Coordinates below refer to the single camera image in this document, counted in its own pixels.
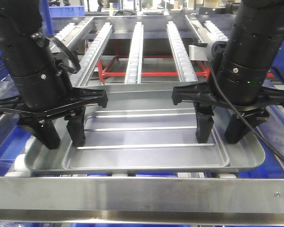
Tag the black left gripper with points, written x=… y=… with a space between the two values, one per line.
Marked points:
x=39 y=122

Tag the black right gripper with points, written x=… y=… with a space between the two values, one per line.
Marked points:
x=202 y=94

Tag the silver metal tray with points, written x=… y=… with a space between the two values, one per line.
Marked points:
x=143 y=131

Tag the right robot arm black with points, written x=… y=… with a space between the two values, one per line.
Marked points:
x=238 y=70

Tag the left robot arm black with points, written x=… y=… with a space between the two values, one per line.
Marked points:
x=39 y=66

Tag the steel front rack beam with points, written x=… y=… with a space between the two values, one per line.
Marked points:
x=209 y=201

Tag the steel divider bar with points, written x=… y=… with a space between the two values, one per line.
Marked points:
x=196 y=28

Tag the small blue bin background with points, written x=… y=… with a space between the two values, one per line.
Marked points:
x=67 y=11

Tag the red metal frame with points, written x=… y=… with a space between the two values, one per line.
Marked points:
x=157 y=59

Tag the roller rail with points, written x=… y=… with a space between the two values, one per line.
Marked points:
x=182 y=61
x=214 y=33
x=133 y=72
x=92 y=56

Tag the roller rail far left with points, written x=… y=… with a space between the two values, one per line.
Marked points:
x=92 y=56

